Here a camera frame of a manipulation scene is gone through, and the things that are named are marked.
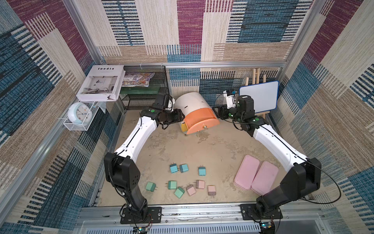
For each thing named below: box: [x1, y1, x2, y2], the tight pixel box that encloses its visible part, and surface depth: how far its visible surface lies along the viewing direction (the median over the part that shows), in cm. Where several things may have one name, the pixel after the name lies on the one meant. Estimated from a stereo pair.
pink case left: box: [233, 154, 261, 191], surface depth 87 cm
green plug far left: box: [145, 181, 158, 193], surface depth 83 cm
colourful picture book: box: [122, 72, 155, 88], surface depth 85 cm
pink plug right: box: [207, 184, 217, 198], surface depth 81 cm
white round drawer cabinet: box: [173, 91, 221, 126], surface depth 91 cm
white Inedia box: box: [75, 64, 126, 102], surface depth 76 cm
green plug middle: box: [165, 180, 178, 190], surface depth 83 cm
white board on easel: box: [238, 80, 280, 114], surface depth 105 cm
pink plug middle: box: [192, 179, 206, 190], surface depth 83 cm
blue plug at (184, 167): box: [179, 163, 189, 174], surface depth 89 cm
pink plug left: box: [186, 184, 197, 196], surface depth 81 cm
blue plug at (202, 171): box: [198, 166, 206, 176], surface depth 87 cm
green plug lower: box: [173, 186, 186, 199], surface depth 81 cm
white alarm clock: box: [67, 102, 93, 124], surface depth 66 cm
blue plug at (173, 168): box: [169, 163, 178, 174], surface depth 89 cm
